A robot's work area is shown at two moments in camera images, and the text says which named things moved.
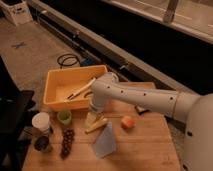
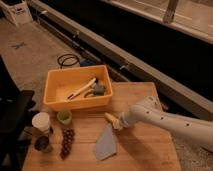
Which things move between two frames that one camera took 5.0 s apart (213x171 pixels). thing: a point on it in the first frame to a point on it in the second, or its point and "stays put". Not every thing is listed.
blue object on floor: [87, 62] stays put
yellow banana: [96, 126] to [111, 117]
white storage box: [18, 11] stays put
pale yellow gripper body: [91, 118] to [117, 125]
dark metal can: [41, 143] stays put
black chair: [16, 107] stays put
